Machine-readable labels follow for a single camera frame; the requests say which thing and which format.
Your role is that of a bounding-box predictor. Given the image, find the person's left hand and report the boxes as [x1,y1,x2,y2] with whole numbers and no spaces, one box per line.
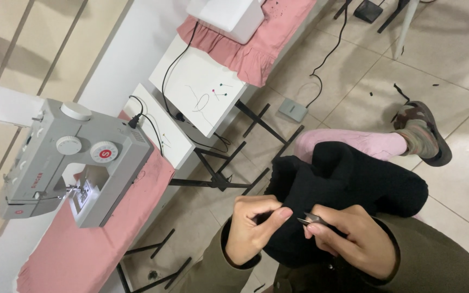
[225,195,294,267]

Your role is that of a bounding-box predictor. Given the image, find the person's right hand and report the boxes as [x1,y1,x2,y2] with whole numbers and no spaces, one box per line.
[303,203,398,281]

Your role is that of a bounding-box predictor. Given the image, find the metal thread snips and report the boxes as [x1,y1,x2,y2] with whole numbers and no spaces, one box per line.
[297,212,329,227]

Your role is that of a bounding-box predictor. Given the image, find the black fabric garment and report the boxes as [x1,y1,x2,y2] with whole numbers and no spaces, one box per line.
[262,141,429,268]

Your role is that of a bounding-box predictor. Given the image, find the person's pink trouser leg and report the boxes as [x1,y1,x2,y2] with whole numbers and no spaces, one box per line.
[294,129,408,164]

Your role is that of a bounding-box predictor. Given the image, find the camouflage sock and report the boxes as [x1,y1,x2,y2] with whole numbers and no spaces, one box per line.
[394,104,439,159]

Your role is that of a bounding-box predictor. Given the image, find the black slipper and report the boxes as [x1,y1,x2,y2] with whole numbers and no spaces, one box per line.
[393,100,453,167]

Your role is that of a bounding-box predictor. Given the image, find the small white table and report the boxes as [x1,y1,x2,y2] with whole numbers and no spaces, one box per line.
[122,83,196,170]

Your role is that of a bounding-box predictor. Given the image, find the grey foot pedal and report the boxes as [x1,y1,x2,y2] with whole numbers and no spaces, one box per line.
[278,98,309,123]

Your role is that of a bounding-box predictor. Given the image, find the loose dark thread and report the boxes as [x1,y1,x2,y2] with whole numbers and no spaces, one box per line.
[185,85,211,113]

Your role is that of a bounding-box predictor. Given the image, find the coloured-head sewing pins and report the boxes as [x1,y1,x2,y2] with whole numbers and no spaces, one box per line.
[212,83,234,101]

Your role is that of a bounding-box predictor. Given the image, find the black fabric scrap strip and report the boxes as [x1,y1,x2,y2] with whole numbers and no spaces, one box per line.
[393,83,410,102]

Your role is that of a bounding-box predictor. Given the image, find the large white table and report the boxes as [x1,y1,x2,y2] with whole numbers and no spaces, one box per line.
[148,34,248,139]

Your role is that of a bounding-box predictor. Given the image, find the pink ruffled table cloth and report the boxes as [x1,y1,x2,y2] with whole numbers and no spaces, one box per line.
[177,0,317,88]

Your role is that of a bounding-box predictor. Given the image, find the grey sewing machine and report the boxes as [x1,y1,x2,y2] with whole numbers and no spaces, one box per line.
[0,99,154,229]

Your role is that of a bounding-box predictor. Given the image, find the white table leg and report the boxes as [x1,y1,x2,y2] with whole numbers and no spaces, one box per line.
[393,0,421,60]

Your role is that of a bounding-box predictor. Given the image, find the white sewing machine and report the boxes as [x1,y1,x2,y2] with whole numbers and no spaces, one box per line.
[186,0,266,45]

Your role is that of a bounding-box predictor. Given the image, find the black foot pedal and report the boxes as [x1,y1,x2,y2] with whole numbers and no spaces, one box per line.
[353,0,384,24]

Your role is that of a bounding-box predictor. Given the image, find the black metal table frame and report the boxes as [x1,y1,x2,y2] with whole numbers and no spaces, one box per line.
[169,100,305,196]

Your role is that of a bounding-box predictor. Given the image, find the black power cable with plug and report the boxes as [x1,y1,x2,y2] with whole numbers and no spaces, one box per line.
[128,95,164,157]

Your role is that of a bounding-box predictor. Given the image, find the long black machine cable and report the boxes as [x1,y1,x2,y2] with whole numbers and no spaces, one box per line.
[161,21,232,154]

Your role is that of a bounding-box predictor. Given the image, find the black pedal cable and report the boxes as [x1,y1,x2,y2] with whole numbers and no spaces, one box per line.
[305,0,349,109]

